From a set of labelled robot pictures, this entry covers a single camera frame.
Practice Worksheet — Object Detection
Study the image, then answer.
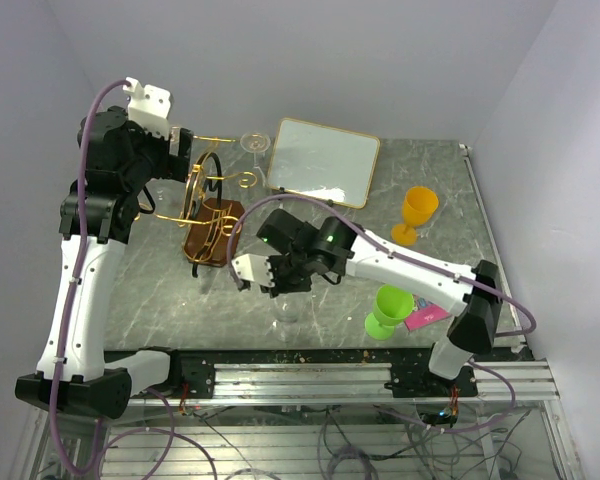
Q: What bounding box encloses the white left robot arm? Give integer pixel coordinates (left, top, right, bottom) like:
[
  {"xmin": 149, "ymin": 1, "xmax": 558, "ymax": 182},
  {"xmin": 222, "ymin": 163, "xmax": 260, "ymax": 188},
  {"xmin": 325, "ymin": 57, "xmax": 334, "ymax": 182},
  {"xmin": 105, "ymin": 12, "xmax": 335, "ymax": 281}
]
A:
[{"xmin": 15, "ymin": 106, "xmax": 192, "ymax": 419}]

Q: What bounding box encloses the gold wire wine glass rack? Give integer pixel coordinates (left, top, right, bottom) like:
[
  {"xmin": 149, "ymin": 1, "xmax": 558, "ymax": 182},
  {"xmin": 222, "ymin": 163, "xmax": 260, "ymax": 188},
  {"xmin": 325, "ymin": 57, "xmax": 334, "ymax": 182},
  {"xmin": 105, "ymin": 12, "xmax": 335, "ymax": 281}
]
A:
[{"xmin": 139, "ymin": 137, "xmax": 258, "ymax": 278}]

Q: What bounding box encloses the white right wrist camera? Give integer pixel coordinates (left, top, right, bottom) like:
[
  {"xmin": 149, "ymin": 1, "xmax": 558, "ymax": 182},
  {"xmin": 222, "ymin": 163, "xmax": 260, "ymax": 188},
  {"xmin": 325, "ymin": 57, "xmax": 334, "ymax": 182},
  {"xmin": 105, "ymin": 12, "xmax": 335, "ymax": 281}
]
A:
[{"xmin": 231, "ymin": 254, "xmax": 274, "ymax": 290}]

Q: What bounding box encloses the small clear wine glass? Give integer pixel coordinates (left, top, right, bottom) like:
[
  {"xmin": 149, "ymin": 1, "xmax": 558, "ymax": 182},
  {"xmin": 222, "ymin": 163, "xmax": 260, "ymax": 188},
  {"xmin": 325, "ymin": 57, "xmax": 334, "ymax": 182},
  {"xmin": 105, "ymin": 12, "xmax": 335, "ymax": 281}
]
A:
[{"xmin": 240, "ymin": 132, "xmax": 271, "ymax": 187}]

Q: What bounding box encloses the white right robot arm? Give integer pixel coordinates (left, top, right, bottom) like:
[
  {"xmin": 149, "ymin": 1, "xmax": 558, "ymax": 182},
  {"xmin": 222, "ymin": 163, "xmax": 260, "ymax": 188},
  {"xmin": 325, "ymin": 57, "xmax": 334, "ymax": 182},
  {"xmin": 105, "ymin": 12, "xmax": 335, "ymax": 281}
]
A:
[{"xmin": 257, "ymin": 209, "xmax": 502, "ymax": 396}]

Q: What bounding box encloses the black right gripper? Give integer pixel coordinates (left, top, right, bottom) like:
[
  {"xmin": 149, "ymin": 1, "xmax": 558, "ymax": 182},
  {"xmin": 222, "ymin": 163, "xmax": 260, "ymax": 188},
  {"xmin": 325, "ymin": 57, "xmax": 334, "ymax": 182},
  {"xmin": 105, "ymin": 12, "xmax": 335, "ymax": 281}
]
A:
[{"xmin": 258, "ymin": 248, "xmax": 314, "ymax": 297}]

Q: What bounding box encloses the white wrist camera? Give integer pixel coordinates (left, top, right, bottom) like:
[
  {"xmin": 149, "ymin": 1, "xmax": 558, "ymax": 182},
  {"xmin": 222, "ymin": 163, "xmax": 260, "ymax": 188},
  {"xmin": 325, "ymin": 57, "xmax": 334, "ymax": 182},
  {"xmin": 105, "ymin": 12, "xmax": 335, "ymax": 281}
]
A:
[
  {"xmin": 231, "ymin": 254, "xmax": 274, "ymax": 290},
  {"xmin": 123, "ymin": 77, "xmax": 172, "ymax": 140}
]

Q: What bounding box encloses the green plastic goblet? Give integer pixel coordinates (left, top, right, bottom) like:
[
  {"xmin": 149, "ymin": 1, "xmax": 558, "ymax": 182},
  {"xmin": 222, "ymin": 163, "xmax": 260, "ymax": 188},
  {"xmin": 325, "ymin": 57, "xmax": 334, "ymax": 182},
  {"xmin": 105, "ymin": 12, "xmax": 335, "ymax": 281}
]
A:
[{"xmin": 364, "ymin": 285, "xmax": 415, "ymax": 341}]

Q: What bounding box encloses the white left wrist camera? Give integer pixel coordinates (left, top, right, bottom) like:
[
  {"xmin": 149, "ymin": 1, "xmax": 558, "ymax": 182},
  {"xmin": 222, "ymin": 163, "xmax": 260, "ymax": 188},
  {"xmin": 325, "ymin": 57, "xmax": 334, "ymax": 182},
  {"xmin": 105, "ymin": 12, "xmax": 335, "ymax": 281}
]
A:
[{"xmin": 123, "ymin": 77, "xmax": 172, "ymax": 140}]

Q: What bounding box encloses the gold framed whiteboard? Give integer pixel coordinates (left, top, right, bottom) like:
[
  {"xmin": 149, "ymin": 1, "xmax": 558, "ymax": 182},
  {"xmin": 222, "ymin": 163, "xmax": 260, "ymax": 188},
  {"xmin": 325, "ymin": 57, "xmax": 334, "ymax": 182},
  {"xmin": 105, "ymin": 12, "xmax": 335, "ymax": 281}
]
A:
[{"xmin": 267, "ymin": 118, "xmax": 381, "ymax": 209}]

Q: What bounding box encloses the orange plastic goblet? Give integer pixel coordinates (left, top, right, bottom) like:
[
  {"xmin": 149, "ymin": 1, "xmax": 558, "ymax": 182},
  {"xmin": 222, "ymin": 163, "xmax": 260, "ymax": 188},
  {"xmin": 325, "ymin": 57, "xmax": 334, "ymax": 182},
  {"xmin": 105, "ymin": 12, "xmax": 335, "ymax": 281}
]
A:
[{"xmin": 391, "ymin": 186, "xmax": 439, "ymax": 246}]

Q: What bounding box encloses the pink booklet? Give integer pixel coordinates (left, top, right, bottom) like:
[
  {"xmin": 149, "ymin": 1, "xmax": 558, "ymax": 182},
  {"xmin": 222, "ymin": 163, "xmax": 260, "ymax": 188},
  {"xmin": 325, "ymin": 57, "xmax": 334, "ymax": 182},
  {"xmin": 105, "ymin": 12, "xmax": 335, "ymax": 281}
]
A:
[{"xmin": 404, "ymin": 295, "xmax": 451, "ymax": 331}]

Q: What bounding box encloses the aluminium rail frame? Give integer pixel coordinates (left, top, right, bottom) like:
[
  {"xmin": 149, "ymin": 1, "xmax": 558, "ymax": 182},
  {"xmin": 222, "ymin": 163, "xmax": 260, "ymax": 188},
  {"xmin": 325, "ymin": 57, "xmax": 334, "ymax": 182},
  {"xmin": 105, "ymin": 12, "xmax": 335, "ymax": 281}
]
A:
[{"xmin": 16, "ymin": 346, "xmax": 585, "ymax": 479}]

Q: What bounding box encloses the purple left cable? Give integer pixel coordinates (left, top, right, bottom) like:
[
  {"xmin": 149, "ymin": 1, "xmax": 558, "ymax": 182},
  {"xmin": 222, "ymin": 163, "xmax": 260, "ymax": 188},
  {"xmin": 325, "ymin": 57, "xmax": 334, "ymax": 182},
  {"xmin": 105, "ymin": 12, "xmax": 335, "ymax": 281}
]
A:
[{"xmin": 48, "ymin": 77, "xmax": 216, "ymax": 480}]

